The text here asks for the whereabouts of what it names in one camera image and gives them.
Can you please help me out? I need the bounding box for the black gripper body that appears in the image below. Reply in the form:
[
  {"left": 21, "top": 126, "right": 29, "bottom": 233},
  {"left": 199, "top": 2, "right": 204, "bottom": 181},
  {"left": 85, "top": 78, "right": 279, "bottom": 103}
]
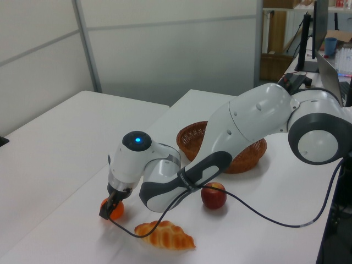
[{"left": 107, "top": 184, "right": 133, "bottom": 201}]

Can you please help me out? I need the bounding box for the orange toy mandarin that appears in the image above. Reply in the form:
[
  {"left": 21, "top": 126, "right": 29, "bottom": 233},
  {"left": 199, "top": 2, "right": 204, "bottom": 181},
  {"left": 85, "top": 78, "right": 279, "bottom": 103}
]
[{"left": 100, "top": 198, "right": 125, "bottom": 220}]

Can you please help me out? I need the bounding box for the braided toy bread loaf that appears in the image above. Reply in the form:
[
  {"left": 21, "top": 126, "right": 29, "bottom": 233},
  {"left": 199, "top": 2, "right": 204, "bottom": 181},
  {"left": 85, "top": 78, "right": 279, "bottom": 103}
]
[{"left": 134, "top": 220, "right": 196, "bottom": 251}]

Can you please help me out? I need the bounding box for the red toy apple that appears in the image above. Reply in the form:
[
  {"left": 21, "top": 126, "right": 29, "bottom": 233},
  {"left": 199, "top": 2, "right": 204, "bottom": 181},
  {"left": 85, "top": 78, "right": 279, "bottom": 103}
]
[{"left": 200, "top": 181, "right": 228, "bottom": 210}]

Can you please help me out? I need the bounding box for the brown woven basket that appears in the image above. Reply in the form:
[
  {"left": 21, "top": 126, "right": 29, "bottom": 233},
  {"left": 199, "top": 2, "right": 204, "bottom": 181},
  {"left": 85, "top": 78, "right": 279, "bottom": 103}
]
[{"left": 176, "top": 120, "right": 267, "bottom": 174}]

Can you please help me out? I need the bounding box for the low brown cardboard box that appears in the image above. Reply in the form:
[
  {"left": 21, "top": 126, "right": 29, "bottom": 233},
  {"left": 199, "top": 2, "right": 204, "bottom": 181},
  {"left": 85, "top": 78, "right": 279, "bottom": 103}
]
[{"left": 260, "top": 52, "right": 294, "bottom": 82}]

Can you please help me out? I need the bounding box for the tall brown cardboard panel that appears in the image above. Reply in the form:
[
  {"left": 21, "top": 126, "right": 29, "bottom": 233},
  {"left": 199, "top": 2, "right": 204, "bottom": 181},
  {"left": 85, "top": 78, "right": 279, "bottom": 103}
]
[{"left": 268, "top": 10, "right": 287, "bottom": 54}]

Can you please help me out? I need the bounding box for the black monitor stand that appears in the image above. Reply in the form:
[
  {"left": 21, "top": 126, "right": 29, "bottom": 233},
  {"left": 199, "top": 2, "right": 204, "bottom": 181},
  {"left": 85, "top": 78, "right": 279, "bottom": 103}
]
[{"left": 294, "top": 12, "right": 320, "bottom": 74}]

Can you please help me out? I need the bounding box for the grey laptop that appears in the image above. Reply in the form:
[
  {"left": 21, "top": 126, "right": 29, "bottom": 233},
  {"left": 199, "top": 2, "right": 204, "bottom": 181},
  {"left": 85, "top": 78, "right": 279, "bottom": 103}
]
[{"left": 316, "top": 51, "right": 352, "bottom": 107}]

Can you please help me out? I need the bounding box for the cardboard box on shelf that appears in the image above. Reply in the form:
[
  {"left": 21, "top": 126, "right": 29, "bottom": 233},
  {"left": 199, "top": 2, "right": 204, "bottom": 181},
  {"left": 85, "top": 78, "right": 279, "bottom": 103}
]
[{"left": 263, "top": 0, "right": 300, "bottom": 9}]

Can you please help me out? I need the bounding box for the blue cup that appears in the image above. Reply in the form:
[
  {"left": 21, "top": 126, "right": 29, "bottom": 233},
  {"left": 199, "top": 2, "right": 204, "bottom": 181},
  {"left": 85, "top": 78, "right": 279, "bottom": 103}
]
[{"left": 324, "top": 37, "right": 338, "bottom": 57}]

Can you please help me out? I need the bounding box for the pack of clear bottles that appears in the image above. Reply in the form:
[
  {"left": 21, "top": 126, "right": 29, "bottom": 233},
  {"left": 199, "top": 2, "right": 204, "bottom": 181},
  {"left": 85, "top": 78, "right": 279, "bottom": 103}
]
[{"left": 334, "top": 46, "right": 352, "bottom": 75}]

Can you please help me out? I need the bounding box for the black computer monitor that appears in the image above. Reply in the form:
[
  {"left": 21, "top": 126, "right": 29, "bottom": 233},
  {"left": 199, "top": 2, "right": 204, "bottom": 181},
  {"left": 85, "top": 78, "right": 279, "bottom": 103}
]
[{"left": 312, "top": 0, "right": 329, "bottom": 60}]

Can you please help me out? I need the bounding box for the open cardboard box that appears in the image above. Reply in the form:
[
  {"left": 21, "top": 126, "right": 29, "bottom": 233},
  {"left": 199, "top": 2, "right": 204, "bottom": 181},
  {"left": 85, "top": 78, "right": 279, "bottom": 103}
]
[{"left": 326, "top": 30, "right": 352, "bottom": 50}]

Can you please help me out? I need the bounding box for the grey partition post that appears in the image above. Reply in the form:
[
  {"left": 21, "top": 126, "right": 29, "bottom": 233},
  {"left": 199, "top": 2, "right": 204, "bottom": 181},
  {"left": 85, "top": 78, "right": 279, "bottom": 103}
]
[{"left": 71, "top": 0, "right": 102, "bottom": 93}]

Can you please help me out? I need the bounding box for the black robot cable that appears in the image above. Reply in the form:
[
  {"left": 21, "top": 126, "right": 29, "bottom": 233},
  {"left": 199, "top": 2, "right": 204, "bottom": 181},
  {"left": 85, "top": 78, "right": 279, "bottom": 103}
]
[{"left": 108, "top": 158, "right": 348, "bottom": 239}]

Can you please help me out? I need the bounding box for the black device with orange wires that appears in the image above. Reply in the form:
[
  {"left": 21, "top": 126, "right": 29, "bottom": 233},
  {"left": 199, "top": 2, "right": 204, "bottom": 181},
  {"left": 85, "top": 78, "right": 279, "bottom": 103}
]
[{"left": 277, "top": 73, "right": 313, "bottom": 91}]

